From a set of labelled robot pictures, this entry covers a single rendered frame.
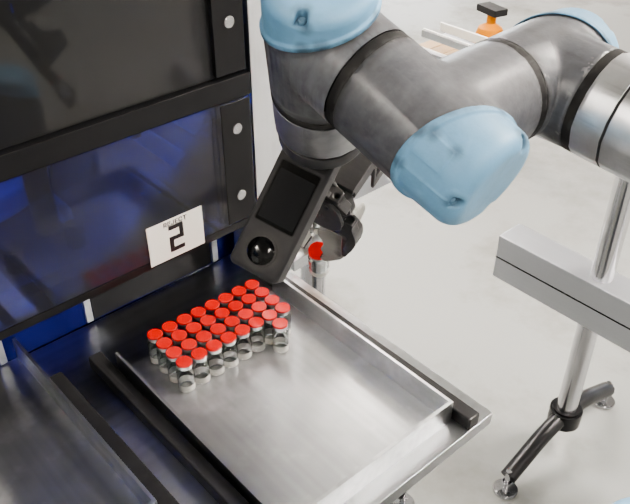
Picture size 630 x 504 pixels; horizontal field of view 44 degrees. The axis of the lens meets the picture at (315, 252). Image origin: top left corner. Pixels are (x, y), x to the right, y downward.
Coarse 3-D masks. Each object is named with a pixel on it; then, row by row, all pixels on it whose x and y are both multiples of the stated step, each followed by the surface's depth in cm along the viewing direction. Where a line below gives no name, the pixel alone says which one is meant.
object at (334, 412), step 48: (288, 288) 112; (336, 336) 107; (144, 384) 96; (240, 384) 101; (288, 384) 101; (336, 384) 101; (384, 384) 101; (192, 432) 90; (240, 432) 94; (288, 432) 94; (336, 432) 94; (384, 432) 94; (432, 432) 94; (240, 480) 84; (288, 480) 88; (336, 480) 88
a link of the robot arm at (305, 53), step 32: (288, 0) 47; (320, 0) 47; (352, 0) 47; (288, 32) 47; (320, 32) 47; (352, 32) 47; (384, 32) 53; (288, 64) 50; (320, 64) 49; (288, 96) 54; (320, 96) 49; (320, 128) 56
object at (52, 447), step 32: (0, 384) 101; (32, 384) 101; (0, 416) 96; (32, 416) 96; (64, 416) 96; (0, 448) 92; (32, 448) 92; (64, 448) 92; (96, 448) 92; (0, 480) 88; (32, 480) 88; (64, 480) 88; (96, 480) 88; (128, 480) 86
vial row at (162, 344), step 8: (264, 288) 109; (248, 296) 108; (256, 296) 108; (264, 296) 108; (232, 304) 106; (240, 304) 106; (248, 304) 107; (216, 312) 105; (224, 312) 105; (232, 312) 106; (200, 320) 104; (208, 320) 104; (216, 320) 105; (192, 328) 102; (200, 328) 102; (208, 328) 103; (176, 336) 101; (184, 336) 101; (192, 336) 102; (160, 344) 100; (168, 344) 100; (176, 344) 101; (160, 352) 100; (160, 360) 101; (160, 368) 102
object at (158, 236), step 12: (180, 216) 102; (192, 216) 104; (156, 228) 100; (192, 228) 104; (156, 240) 101; (168, 240) 103; (180, 240) 104; (192, 240) 105; (204, 240) 107; (156, 252) 102; (168, 252) 103; (180, 252) 105; (156, 264) 103
